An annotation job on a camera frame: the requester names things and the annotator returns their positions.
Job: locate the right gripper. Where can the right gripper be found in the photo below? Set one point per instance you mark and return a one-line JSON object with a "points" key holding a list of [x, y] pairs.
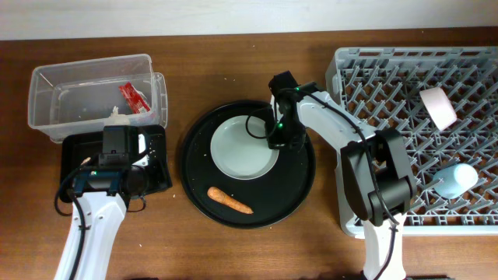
{"points": [[277, 138]]}

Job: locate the white tissue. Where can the white tissue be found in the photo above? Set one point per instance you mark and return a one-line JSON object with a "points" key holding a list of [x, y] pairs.
{"points": [[116, 118]]}

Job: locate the red snack wrapper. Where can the red snack wrapper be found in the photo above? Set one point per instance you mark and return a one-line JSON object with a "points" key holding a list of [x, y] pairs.
{"points": [[134, 98]]}

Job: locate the grey plate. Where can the grey plate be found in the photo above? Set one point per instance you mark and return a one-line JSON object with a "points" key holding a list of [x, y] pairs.
{"points": [[239, 155]]}

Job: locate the orange carrot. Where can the orange carrot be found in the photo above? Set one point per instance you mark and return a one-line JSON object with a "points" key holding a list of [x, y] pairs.
{"points": [[221, 197]]}

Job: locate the light blue cup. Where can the light blue cup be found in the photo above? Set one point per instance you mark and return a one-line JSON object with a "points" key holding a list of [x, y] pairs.
{"points": [[455, 180]]}

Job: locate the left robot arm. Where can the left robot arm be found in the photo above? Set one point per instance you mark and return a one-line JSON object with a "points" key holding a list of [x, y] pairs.
{"points": [[96, 218]]}

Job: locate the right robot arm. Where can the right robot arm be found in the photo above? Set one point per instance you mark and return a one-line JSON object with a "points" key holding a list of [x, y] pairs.
{"points": [[373, 166]]}

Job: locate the grey dishwasher rack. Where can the grey dishwasher rack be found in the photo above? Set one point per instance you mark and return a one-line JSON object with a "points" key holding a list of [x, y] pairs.
{"points": [[381, 87]]}

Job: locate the pile of peanut shells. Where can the pile of peanut shells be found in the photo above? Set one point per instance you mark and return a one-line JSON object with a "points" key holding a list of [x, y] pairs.
{"points": [[85, 161]]}

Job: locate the black rectangular bin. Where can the black rectangular bin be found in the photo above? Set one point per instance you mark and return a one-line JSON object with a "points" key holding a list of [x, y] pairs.
{"points": [[78, 148]]}

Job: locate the round black tray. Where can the round black tray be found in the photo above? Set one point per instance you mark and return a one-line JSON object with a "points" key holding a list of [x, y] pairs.
{"points": [[272, 197]]}

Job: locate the clear plastic bin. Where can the clear plastic bin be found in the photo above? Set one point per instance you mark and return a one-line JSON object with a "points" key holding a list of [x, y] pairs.
{"points": [[77, 97]]}

